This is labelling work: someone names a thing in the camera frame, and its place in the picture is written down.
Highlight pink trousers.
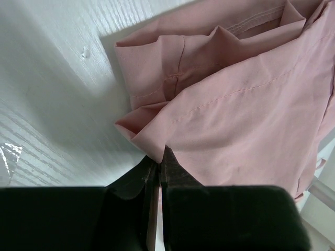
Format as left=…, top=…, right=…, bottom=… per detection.
left=115, top=1, right=334, bottom=199

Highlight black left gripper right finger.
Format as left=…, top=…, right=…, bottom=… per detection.
left=161, top=147, right=311, bottom=250

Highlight white clothes rack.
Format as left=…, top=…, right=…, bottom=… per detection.
left=301, top=150, right=334, bottom=235

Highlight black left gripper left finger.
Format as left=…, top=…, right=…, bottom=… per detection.
left=1, top=157, right=159, bottom=250

